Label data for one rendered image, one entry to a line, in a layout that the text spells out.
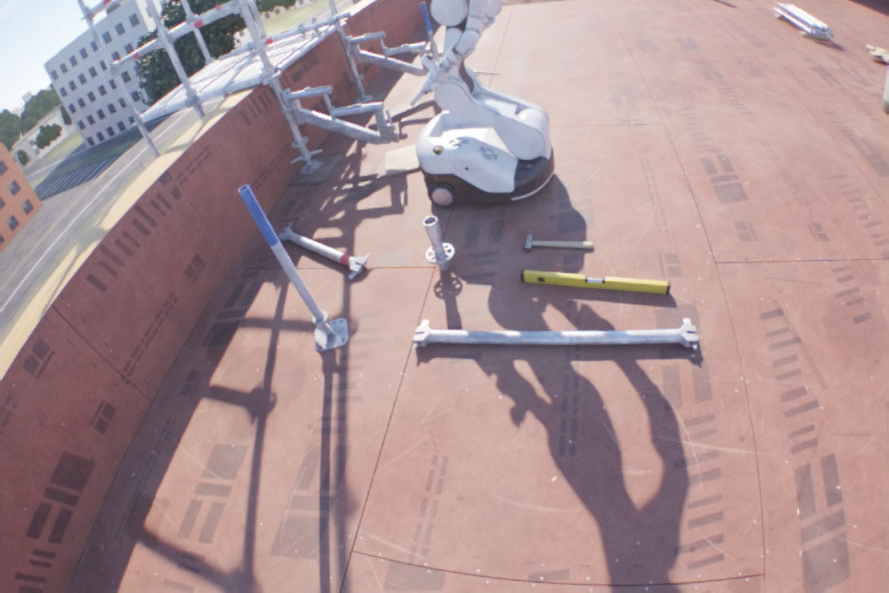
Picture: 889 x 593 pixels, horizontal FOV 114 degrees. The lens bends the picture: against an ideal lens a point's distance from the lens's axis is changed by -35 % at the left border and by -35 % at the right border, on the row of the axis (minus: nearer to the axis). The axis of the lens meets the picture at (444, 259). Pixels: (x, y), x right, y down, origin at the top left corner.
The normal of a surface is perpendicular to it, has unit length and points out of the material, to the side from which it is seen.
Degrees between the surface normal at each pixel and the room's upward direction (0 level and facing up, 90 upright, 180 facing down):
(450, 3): 91
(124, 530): 0
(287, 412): 0
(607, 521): 0
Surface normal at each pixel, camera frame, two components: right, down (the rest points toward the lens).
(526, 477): -0.22, -0.71
